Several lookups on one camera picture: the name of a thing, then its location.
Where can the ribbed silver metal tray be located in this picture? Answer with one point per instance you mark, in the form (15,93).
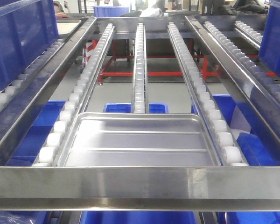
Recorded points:
(126,139)

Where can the silver tray far left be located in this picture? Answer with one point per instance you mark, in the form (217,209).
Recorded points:
(65,27)

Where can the middle white roller track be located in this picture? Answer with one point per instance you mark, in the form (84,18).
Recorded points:
(140,102)

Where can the small blue bin below centre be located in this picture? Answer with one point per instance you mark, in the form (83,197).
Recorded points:
(126,107)

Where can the right white roller track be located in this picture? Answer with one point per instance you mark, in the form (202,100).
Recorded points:
(227,149)

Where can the left white roller track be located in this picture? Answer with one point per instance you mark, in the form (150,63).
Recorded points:
(76,103)

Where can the distant blue crate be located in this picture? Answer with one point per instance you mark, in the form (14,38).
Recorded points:
(107,11)

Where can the blue bin bottom centre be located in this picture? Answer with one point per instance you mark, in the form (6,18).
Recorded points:
(138,217)

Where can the blue bin below left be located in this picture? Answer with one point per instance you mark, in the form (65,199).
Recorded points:
(31,144)

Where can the blue bin below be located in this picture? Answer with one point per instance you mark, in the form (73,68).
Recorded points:
(31,144)
(252,147)

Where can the left steel lane divider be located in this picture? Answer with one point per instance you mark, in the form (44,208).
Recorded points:
(19,114)

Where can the steel lane divider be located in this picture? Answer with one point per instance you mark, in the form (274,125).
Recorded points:
(19,114)
(258,106)

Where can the blue bin below right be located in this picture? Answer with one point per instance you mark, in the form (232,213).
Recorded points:
(252,147)

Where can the right steel lane divider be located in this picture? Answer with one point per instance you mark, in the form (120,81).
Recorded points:
(258,106)

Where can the rightmost short roller track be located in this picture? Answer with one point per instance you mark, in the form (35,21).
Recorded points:
(249,34)

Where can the far-right white roller track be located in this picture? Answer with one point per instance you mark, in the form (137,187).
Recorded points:
(253,69)

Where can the large blue bin left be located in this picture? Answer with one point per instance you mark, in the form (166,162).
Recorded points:
(27,29)

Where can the large blue bin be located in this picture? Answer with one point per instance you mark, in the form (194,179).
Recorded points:
(269,52)
(27,29)

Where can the large blue bin right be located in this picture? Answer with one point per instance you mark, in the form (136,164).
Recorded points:
(269,52)

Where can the red metal floor frame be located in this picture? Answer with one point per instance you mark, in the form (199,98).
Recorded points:
(161,62)

